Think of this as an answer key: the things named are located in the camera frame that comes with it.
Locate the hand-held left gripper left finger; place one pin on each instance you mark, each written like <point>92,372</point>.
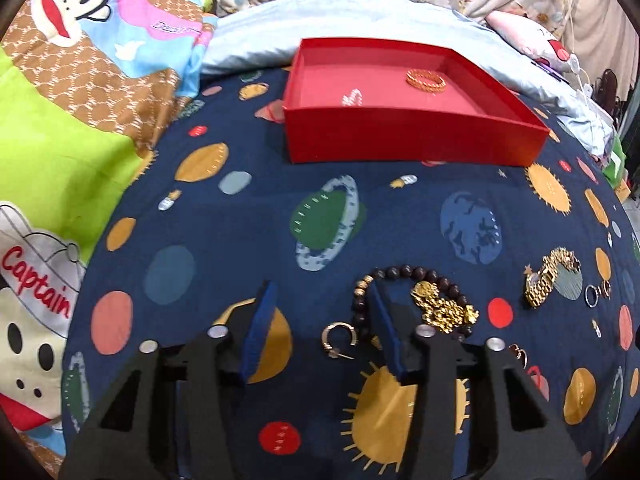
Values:
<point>260,327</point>

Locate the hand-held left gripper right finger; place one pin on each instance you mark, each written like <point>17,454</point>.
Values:
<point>386,332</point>

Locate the gold hoop earring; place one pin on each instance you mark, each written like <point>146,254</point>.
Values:
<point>327,332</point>

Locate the red stone earring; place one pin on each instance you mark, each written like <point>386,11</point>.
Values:
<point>522,357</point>

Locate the gold wrist watch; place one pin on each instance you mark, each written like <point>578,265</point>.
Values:
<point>542,280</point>

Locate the red cardboard box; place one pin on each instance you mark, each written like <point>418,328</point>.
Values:
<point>400,135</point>

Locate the small gold earring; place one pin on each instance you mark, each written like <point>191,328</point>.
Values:
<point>596,328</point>

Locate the navy planet print blanket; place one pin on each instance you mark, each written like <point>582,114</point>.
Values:
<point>350,185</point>

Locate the colourful monkey cartoon blanket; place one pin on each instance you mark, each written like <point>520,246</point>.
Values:
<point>50,160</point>

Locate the green cloth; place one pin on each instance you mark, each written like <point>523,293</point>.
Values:
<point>615,160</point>

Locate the light blue quilt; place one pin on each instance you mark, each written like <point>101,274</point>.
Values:
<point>250,35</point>

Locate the pink plush pillow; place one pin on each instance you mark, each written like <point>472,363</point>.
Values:
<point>525,35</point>

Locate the dark metal chair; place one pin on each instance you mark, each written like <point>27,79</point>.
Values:
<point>607,85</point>

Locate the beige curtain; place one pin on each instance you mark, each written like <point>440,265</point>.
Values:
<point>595,10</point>

